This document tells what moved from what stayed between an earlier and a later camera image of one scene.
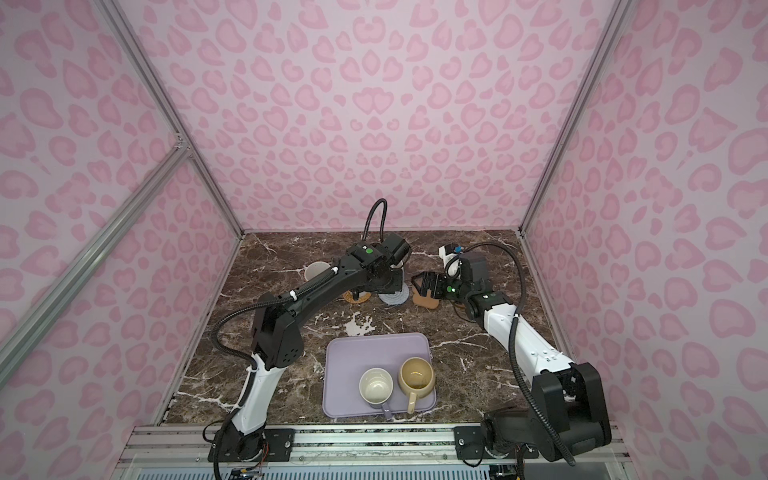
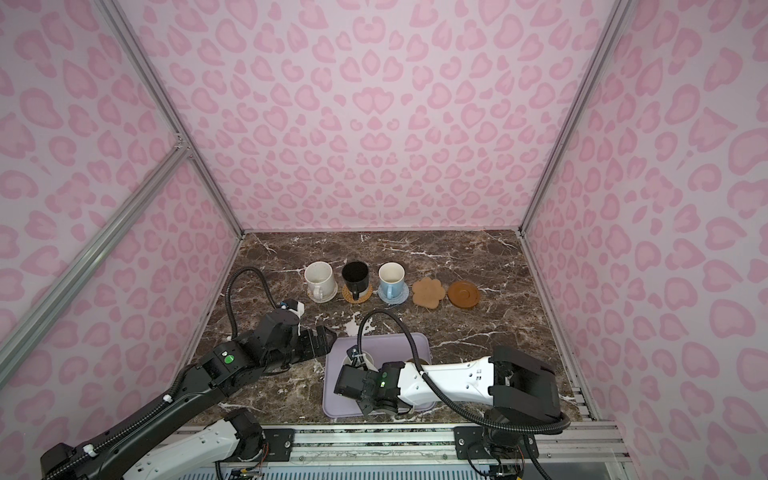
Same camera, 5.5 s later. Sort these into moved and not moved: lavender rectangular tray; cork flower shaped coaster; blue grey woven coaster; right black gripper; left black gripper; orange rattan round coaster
Moved: left black gripper; right black gripper
Not moved: orange rattan round coaster; cork flower shaped coaster; blue grey woven coaster; lavender rectangular tray
